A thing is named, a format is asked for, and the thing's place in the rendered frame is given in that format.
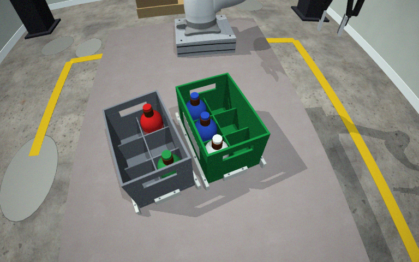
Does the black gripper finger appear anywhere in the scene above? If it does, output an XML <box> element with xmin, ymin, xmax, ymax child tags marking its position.
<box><xmin>337</xmin><ymin>0</ymin><xmax>365</xmax><ymax>37</ymax></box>
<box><xmin>317</xmin><ymin>0</ymin><xmax>333</xmax><ymax>31</ymax></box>

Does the grey divided crate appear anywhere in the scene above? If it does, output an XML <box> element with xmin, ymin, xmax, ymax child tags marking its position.
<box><xmin>104</xmin><ymin>99</ymin><xmax>195</xmax><ymax>208</ymax></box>

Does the blue plastic bottle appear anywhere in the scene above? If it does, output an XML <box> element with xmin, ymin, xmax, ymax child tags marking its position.
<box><xmin>186</xmin><ymin>92</ymin><xmax>207</xmax><ymax>121</ymax></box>
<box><xmin>195</xmin><ymin>112</ymin><xmax>217</xmax><ymax>142</ymax></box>

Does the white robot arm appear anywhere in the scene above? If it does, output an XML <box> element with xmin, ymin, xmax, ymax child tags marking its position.
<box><xmin>176</xmin><ymin>0</ymin><xmax>246</xmax><ymax>37</ymax></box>

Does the red bottle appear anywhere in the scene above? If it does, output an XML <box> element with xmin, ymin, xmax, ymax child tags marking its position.
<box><xmin>140</xmin><ymin>104</ymin><xmax>164</xmax><ymax>135</ymax></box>

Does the green plastic crate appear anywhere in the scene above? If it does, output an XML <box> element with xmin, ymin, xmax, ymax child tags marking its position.
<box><xmin>177</xmin><ymin>79</ymin><xmax>271</xmax><ymax>183</ymax></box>

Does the white bottle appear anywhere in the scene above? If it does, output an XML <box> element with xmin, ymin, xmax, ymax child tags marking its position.
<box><xmin>205</xmin><ymin>134</ymin><xmax>229</xmax><ymax>159</ymax></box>

